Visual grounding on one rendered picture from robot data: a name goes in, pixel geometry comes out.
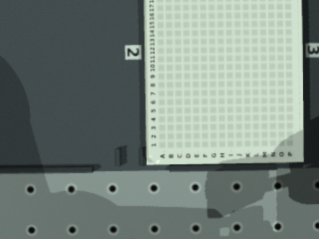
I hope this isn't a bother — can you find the white well plate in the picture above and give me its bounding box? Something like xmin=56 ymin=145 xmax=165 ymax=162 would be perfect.
xmin=144 ymin=0 xmax=303 ymax=164

